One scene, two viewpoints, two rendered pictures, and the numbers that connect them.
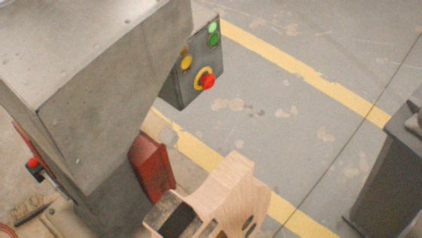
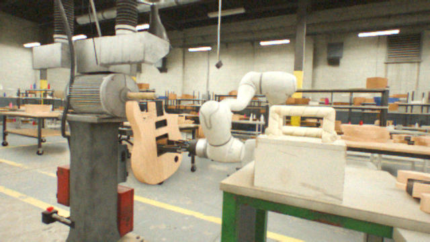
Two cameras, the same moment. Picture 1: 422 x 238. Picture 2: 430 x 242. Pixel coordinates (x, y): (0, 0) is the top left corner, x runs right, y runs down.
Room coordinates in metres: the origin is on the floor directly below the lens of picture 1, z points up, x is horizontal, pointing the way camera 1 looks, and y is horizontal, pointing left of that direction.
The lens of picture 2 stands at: (-0.88, 0.18, 1.19)
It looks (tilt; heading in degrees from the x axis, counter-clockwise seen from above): 3 degrees down; 339
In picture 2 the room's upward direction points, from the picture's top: 2 degrees clockwise
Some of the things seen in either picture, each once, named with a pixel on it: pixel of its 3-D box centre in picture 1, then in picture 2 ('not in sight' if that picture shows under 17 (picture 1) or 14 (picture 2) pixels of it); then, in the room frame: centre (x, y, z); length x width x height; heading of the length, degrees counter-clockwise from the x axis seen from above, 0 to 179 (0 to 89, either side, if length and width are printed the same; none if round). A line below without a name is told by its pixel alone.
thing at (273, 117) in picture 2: not in sight; (273, 124); (-0.24, -0.27, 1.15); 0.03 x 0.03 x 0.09
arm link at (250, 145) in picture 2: not in sight; (253, 152); (0.62, -0.71, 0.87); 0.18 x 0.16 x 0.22; 48
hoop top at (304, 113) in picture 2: not in sight; (300, 111); (-0.30, -0.33, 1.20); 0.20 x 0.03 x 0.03; 42
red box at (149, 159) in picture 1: (133, 153); (115, 204); (0.80, 0.27, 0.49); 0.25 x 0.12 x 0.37; 44
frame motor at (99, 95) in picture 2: not in sight; (103, 95); (0.65, 0.34, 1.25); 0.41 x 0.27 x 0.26; 44
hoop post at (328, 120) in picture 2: not in sight; (328, 128); (-0.36, -0.38, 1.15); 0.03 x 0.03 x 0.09
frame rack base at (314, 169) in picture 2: not in sight; (298, 163); (-0.27, -0.36, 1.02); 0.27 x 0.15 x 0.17; 44
